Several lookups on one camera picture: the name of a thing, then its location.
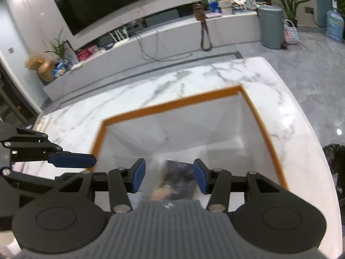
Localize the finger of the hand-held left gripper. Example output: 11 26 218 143
0 128 97 178
0 171 58 199

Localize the blue snack packet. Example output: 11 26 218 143
52 62 71 77

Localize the dried flower bunch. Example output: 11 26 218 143
24 54 44 71

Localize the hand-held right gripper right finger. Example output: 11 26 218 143
193 159 289 213

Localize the dark picture book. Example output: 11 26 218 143
151 160 199 201

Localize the small green potted plant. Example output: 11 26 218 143
44 29 71 60

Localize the orange cardboard box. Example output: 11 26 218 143
90 85 290 195

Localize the black trash bag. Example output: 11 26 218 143
322 143 345 195

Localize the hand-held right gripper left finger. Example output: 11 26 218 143
54 158 146 213

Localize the tall leafy floor plant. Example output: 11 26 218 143
261 0 311 28

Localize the white router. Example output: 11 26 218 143
108 28 133 46

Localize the pink woven bag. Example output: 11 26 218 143
283 19 300 45

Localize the black cable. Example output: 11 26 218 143
135 30 190 62

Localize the blue water jug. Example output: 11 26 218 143
325 9 345 43

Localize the grey trash can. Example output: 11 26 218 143
257 5 285 50

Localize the black wall television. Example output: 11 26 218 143
52 0 162 36

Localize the brown bag with strap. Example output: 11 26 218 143
192 2 212 51

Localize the gold vase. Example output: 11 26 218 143
37 59 59 83

